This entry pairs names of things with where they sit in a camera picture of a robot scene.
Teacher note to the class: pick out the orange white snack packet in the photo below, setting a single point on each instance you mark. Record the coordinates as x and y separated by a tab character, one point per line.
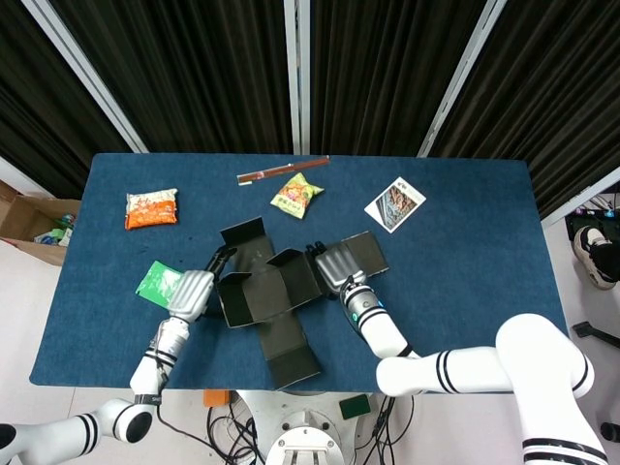
151	210

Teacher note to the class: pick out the orange block on base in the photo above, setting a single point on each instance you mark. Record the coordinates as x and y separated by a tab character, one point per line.
215	397

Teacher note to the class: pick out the yellow green snack bag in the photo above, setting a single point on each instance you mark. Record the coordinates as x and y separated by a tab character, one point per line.
294	196

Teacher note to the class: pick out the long brown chopstick sleeve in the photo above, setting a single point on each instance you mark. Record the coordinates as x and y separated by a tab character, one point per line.
283	170

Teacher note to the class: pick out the green foil packet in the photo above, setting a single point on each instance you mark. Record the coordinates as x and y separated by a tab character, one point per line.
157	283

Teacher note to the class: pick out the brown cardboard carton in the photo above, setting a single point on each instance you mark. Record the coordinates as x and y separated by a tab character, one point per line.
24	218

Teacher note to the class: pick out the small black floor object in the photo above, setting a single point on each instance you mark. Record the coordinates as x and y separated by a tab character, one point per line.
611	429

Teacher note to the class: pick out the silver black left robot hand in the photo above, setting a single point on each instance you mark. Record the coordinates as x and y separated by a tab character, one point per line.
191	293

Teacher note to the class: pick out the blue felt table mat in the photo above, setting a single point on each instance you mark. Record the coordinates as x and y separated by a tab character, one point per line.
436	290

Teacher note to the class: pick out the white metal frame post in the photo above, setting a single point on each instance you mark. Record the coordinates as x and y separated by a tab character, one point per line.
19	175
82	68
296	72
460	72
581	196

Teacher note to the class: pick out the black white sneaker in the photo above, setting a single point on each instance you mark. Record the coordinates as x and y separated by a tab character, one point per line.
598	257

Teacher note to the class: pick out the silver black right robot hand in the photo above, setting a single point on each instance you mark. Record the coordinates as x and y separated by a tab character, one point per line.
334	266

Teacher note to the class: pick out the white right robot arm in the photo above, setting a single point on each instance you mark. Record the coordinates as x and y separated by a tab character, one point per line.
460	373

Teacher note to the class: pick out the green block on base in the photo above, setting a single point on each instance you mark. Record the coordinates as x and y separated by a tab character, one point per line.
354	407

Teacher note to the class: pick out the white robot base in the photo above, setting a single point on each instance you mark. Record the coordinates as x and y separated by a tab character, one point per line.
305	436

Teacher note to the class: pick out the black pleated curtain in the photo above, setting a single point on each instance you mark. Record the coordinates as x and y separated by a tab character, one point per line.
387	72
557	97
29	97
194	72

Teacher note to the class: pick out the black floor stand foot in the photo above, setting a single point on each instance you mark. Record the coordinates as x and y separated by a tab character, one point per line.
598	335

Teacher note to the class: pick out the black cardboard box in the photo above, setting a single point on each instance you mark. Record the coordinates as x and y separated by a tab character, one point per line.
271	300

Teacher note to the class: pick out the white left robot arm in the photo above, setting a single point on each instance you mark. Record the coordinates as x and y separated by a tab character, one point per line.
150	368

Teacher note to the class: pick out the white bordered photo card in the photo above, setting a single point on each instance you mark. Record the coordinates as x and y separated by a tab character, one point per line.
394	204

